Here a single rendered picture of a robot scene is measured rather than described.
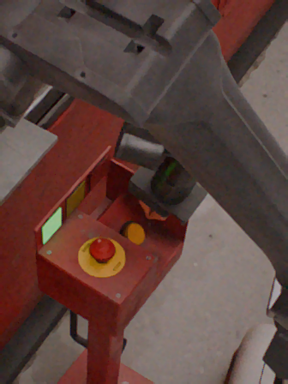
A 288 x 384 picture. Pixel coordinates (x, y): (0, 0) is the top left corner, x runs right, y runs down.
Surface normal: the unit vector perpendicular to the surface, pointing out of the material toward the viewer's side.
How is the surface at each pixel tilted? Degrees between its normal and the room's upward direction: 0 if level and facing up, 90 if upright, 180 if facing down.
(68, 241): 0
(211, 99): 69
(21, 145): 0
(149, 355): 0
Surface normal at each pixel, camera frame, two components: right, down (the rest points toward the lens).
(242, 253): 0.07, -0.59
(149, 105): 0.65, 0.36
